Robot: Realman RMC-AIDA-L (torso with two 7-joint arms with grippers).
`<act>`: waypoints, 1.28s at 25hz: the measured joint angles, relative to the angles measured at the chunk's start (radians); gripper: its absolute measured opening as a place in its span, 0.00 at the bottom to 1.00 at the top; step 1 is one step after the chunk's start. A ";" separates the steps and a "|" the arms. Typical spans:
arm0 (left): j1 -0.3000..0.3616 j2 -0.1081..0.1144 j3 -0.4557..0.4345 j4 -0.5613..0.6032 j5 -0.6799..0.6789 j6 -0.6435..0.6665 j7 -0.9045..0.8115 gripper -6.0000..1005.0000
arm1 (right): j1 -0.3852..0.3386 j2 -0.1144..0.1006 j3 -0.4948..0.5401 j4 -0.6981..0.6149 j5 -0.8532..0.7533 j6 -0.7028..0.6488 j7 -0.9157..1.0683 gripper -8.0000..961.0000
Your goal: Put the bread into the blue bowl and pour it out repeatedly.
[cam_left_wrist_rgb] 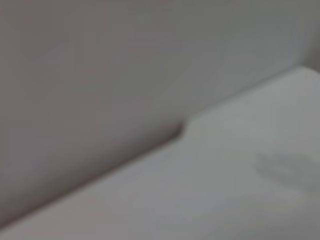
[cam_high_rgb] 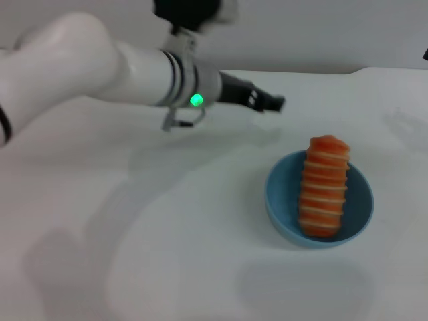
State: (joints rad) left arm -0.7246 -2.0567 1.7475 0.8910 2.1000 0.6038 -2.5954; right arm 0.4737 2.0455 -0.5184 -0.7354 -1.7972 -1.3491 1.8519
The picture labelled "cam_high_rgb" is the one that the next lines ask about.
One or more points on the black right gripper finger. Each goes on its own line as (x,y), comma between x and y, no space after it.
(425,54)

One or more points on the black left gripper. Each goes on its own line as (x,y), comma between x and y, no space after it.
(237,91)

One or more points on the orange striped bread loaf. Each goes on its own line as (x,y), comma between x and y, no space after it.
(324,187)

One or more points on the blue bowl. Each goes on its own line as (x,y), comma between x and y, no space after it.
(284,207)

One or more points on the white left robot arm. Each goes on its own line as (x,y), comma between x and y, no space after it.
(83,63)

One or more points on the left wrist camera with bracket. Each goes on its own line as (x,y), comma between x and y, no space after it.
(194,16)

